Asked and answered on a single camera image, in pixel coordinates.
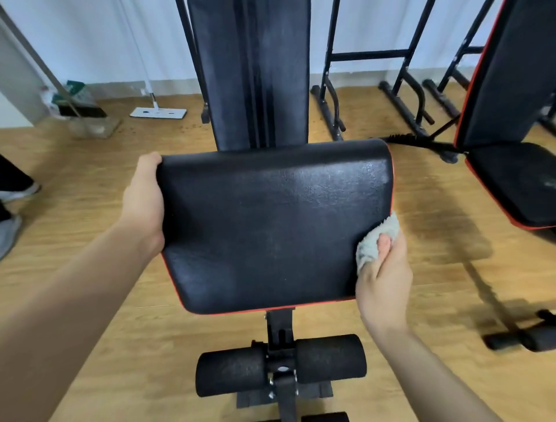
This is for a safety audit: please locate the person's right hand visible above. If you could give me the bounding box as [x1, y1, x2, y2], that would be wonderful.
[355, 229, 414, 336]

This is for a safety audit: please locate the person's left hand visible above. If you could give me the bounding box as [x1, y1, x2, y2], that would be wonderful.
[118, 151, 166, 260]

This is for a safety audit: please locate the grey cleaning cloth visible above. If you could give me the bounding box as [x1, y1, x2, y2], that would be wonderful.
[356, 212, 400, 277]

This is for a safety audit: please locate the black padded weight bench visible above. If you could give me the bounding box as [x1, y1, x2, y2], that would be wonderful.
[156, 0, 396, 422]

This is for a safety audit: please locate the person's right forearm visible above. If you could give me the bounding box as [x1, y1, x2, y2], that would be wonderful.
[363, 323, 504, 422]

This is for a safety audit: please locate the person's left forearm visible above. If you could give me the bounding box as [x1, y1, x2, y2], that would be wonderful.
[0, 221, 164, 422]

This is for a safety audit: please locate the beige dustpan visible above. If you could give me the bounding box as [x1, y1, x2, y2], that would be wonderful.
[67, 115, 122, 140]

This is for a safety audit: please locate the white flat mop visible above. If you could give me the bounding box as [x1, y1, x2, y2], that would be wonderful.
[117, 0, 188, 121]

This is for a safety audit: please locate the green and white packet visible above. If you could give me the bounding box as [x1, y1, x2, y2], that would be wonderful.
[41, 80, 98, 118]

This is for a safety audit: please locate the white metal filing cabinet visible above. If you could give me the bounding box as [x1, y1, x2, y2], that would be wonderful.
[0, 17, 49, 129]

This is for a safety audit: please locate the silver handled broom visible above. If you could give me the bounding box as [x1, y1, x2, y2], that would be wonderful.
[0, 4, 107, 119]

